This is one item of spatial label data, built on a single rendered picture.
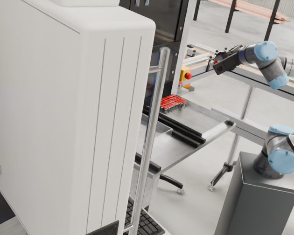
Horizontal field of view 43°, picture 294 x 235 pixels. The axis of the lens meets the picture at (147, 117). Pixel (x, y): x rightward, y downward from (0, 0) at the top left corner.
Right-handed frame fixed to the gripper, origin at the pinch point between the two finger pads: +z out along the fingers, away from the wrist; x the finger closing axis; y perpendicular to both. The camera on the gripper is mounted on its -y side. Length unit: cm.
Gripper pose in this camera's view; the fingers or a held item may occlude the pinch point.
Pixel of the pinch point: (215, 63)
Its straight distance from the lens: 172.8
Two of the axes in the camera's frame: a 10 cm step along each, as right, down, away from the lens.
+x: -4.9, -8.5, -2.1
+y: 8.0, -5.3, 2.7
